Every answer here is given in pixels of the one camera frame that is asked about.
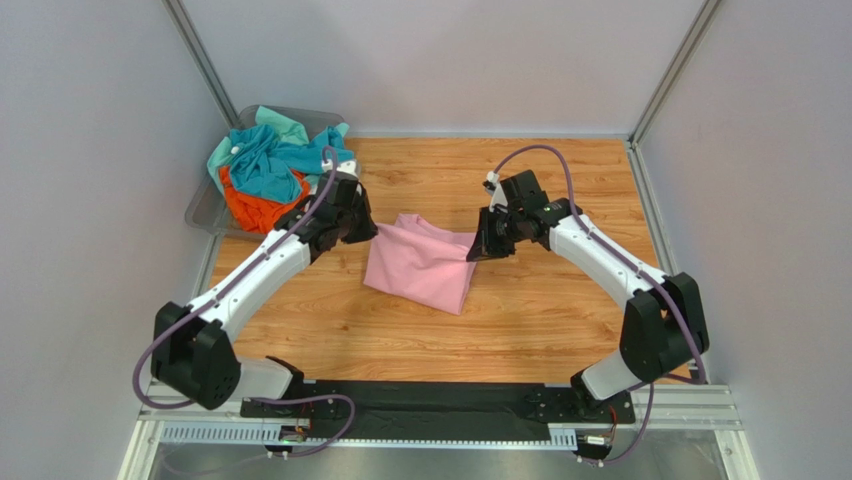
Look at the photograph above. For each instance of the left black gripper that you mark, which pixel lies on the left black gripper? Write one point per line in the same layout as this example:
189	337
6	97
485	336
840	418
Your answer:
369	227

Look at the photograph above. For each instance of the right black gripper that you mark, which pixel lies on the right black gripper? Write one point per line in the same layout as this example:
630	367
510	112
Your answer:
496	230

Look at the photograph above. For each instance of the pink t shirt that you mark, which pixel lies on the pink t shirt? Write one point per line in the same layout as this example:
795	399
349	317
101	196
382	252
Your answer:
420	262

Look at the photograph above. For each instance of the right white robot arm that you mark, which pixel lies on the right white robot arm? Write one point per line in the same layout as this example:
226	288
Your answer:
663	323

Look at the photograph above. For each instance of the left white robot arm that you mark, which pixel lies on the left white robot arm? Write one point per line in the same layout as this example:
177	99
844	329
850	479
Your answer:
192	351

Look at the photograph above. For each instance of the teal blue t shirt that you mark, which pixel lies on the teal blue t shirt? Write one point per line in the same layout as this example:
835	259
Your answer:
267	154

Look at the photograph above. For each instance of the mint green t shirt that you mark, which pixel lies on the mint green t shirt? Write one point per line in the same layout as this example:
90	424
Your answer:
222	154

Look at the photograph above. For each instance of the orange t shirt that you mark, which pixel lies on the orange t shirt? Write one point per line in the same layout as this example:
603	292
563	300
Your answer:
255	214

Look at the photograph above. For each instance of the grey plastic bin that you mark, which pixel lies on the grey plastic bin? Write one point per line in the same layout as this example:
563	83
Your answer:
208	210

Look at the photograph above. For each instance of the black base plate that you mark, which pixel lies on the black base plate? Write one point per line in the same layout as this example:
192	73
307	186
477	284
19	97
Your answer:
385	410

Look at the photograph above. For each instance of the aluminium frame rail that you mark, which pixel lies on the aluminium frame rail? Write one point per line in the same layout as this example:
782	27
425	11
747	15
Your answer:
680	432

